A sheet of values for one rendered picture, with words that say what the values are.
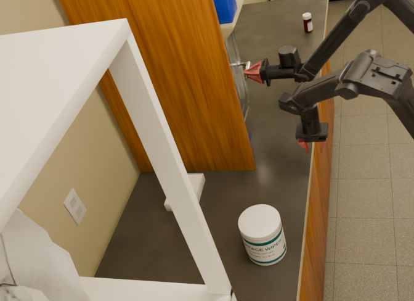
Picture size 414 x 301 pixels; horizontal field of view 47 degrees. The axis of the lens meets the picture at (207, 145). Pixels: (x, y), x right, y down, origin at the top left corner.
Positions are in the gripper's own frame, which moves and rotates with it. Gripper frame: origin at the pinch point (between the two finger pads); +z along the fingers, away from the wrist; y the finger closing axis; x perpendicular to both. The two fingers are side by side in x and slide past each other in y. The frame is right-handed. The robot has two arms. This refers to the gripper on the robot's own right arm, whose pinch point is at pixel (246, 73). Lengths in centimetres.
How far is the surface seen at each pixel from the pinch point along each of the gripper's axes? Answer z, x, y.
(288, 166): -17.4, 32.4, -17.3
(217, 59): -1.9, 22.6, 32.1
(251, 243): -14, 73, 4
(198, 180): 14.5, 43.1, -10.8
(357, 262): -37, 32, -114
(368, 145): -40, -55, -136
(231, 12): -5.7, 7.9, 38.0
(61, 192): 46, 67, 23
